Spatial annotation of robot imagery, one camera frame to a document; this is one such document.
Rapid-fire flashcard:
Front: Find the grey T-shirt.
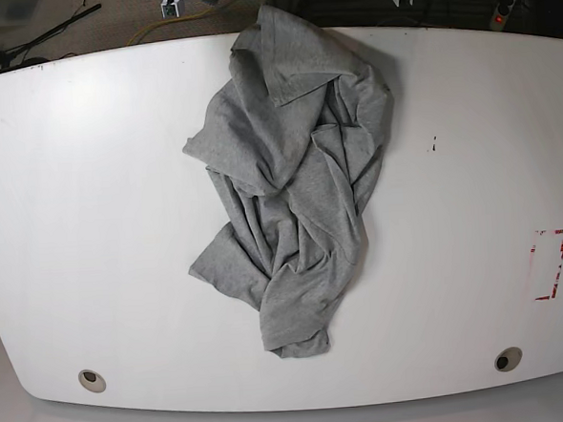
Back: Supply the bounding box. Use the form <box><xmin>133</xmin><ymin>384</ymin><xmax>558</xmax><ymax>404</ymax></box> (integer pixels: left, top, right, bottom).
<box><xmin>184</xmin><ymin>5</ymin><xmax>392</xmax><ymax>359</ymax></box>

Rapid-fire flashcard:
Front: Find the red tape rectangle marking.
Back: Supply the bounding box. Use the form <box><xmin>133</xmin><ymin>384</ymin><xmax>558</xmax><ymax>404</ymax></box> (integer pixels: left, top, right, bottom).
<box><xmin>529</xmin><ymin>229</ymin><xmax>563</xmax><ymax>302</ymax></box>

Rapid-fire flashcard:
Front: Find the black tripod stand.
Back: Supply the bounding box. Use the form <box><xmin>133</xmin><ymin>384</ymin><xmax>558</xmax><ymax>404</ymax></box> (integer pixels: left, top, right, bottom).
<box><xmin>0</xmin><ymin>3</ymin><xmax>107</xmax><ymax>76</ymax></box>

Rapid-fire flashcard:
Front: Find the yellow cable on floor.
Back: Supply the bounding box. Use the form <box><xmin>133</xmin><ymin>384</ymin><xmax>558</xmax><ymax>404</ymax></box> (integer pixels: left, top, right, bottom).
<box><xmin>128</xmin><ymin>8</ymin><xmax>227</xmax><ymax>46</ymax></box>

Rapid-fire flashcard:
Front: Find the left table cable grommet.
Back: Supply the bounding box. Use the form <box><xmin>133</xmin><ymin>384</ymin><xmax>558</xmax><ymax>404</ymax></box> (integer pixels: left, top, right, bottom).
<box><xmin>78</xmin><ymin>369</ymin><xmax>107</xmax><ymax>393</ymax></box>

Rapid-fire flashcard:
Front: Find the table cable grommet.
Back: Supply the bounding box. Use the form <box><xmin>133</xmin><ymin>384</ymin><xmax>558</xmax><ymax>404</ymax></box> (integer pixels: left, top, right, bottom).
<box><xmin>78</xmin><ymin>369</ymin><xmax>107</xmax><ymax>393</ymax></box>
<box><xmin>494</xmin><ymin>347</ymin><xmax>523</xmax><ymax>372</ymax></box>

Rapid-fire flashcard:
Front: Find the right table cable grommet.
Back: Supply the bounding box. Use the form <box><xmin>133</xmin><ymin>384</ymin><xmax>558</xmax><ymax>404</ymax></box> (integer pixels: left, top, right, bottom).
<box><xmin>494</xmin><ymin>347</ymin><xmax>523</xmax><ymax>372</ymax></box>

